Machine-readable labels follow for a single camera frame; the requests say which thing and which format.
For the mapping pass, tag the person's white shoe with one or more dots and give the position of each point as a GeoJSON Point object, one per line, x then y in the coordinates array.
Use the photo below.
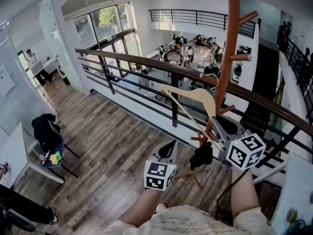
{"type": "Point", "coordinates": [160, 207]}

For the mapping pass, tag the person's right forearm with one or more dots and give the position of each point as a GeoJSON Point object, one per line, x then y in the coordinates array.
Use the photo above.
{"type": "Point", "coordinates": [244, 195]}

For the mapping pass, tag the brown wooden coat rack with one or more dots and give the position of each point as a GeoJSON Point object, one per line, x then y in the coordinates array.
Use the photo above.
{"type": "Point", "coordinates": [233, 33]}

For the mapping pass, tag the light wooden clothes hanger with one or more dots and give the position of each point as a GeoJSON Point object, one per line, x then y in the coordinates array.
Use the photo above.
{"type": "Point", "coordinates": [204, 98]}

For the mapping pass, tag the white table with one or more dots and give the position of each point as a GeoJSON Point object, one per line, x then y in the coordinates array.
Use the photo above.
{"type": "Point", "coordinates": [14, 150]}

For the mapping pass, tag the yellow cloth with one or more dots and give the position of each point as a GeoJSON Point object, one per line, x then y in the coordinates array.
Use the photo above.
{"type": "Point", "coordinates": [55, 157]}

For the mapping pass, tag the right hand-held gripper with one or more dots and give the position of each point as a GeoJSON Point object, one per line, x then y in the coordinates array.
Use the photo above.
{"type": "Point", "coordinates": [244, 150]}

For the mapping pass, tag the white metal bar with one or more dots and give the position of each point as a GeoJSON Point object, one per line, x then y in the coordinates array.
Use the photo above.
{"type": "Point", "coordinates": [269, 174]}

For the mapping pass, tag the black garment on rack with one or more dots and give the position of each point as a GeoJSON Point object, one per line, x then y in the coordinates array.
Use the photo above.
{"type": "Point", "coordinates": [201, 155]}

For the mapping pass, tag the large black-framed window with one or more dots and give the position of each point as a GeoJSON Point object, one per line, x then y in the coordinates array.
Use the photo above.
{"type": "Point", "coordinates": [107, 26]}

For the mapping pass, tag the dark blue chair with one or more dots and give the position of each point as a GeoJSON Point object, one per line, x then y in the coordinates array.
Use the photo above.
{"type": "Point", "coordinates": [57, 146]}

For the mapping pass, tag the person's left forearm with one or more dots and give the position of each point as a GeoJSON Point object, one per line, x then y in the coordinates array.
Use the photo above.
{"type": "Point", "coordinates": [143, 208]}

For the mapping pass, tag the person's white printed shirt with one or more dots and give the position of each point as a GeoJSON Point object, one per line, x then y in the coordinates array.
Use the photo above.
{"type": "Point", "coordinates": [185, 221]}

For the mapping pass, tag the black jacket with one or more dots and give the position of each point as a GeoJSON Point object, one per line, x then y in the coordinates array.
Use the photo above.
{"type": "Point", "coordinates": [44, 130]}

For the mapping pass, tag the black curved side railing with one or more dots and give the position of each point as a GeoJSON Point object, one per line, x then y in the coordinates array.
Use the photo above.
{"type": "Point", "coordinates": [300, 62]}

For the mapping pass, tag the black railing with wooden handrail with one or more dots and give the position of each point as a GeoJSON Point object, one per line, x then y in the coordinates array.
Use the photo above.
{"type": "Point", "coordinates": [171, 68]}

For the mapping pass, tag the black balcony railing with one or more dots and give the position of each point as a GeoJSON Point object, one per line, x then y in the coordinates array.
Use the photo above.
{"type": "Point", "coordinates": [195, 17]}

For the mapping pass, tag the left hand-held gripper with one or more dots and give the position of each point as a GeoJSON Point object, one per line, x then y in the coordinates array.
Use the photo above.
{"type": "Point", "coordinates": [160, 175]}

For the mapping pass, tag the group of people downstairs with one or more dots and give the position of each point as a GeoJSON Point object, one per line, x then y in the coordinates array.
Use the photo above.
{"type": "Point", "coordinates": [190, 53]}

